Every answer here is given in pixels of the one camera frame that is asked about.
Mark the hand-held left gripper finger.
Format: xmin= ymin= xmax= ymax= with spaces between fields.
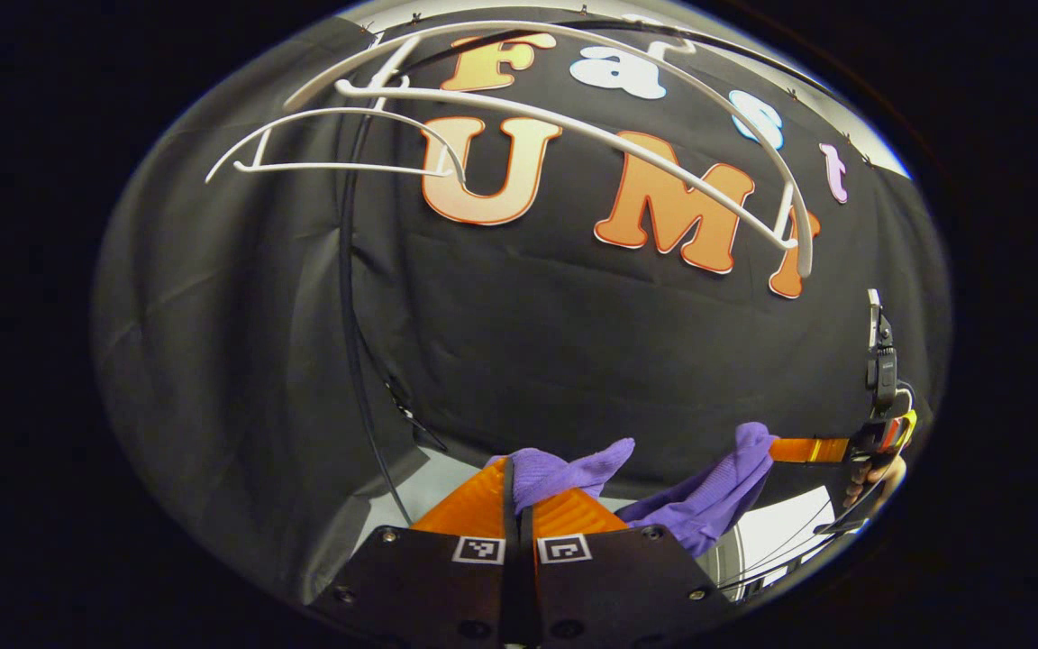
xmin=519 ymin=487 xmax=736 ymax=649
xmin=307 ymin=457 xmax=520 ymax=649

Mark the purple corduroy shirt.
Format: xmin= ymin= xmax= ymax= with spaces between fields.
xmin=486 ymin=422 xmax=779 ymax=560

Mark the black clothes rack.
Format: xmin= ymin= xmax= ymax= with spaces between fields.
xmin=337 ymin=16 xmax=853 ymax=591

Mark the white clothes hanger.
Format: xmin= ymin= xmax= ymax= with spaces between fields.
xmin=205 ymin=106 xmax=468 ymax=186
xmin=283 ymin=20 xmax=815 ymax=279

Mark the white cabinet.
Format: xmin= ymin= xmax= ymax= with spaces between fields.
xmin=735 ymin=482 xmax=844 ymax=587

